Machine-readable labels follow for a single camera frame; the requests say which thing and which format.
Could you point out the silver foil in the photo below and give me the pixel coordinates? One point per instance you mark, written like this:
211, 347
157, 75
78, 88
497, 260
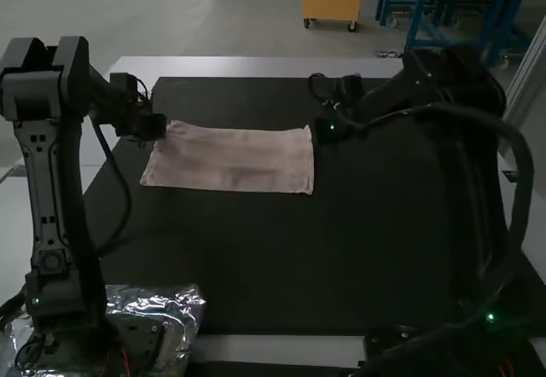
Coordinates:
170, 309

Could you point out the aluminium post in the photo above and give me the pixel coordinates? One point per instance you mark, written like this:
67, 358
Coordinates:
526, 91

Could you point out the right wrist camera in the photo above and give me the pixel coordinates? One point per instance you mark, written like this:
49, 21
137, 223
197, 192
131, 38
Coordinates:
350, 85

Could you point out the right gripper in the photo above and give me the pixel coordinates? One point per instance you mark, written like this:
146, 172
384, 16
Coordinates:
335, 129

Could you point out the black mat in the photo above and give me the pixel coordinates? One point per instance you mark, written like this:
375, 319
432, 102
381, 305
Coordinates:
277, 245

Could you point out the pale towel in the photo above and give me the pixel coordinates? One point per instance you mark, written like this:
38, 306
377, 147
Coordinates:
230, 159

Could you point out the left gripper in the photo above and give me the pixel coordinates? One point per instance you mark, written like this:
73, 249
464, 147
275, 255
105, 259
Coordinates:
143, 126

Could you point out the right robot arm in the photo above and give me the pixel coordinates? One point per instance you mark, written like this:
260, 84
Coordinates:
426, 78

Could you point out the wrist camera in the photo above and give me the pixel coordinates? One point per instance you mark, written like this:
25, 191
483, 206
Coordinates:
123, 83
350, 85

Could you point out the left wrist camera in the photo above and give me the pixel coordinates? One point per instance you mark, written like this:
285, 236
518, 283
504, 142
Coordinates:
123, 83

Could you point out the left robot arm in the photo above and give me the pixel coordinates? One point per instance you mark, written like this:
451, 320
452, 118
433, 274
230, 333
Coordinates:
51, 159

